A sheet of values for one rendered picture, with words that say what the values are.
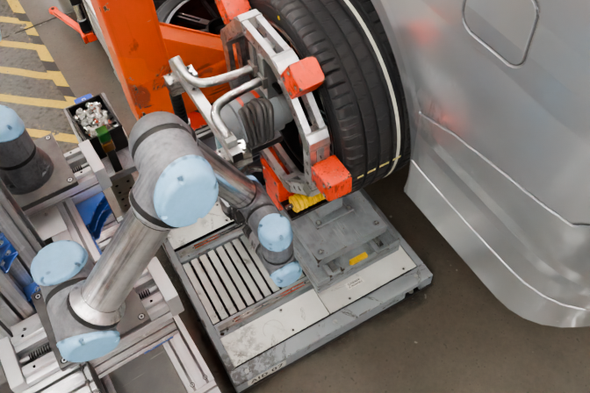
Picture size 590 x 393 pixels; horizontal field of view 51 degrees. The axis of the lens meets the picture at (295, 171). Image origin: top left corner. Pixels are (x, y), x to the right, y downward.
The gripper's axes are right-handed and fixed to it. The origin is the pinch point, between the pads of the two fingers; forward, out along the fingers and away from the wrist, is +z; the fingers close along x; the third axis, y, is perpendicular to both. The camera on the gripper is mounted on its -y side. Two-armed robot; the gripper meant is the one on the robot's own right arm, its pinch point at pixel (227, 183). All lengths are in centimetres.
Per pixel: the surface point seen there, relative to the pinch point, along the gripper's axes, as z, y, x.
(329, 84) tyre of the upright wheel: -5.1, 25.9, -29.5
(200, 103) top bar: 17.1, 15.0, -2.3
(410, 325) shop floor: -33, -83, -47
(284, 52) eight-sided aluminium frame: 8.2, 29.1, -24.1
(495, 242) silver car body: -55, 11, -43
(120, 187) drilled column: 73, -68, 24
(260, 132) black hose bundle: -2.9, 17.2, -10.3
